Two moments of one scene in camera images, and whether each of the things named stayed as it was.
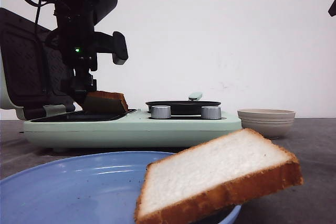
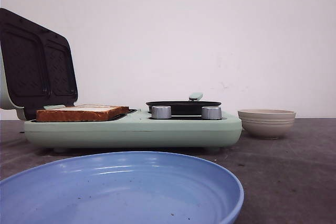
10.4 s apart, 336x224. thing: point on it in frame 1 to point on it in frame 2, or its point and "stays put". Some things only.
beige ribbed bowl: [270, 123] stays put
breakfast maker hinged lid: [33, 72] stays put
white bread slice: [214, 176] to [80, 113]
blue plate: [98, 188] stays put
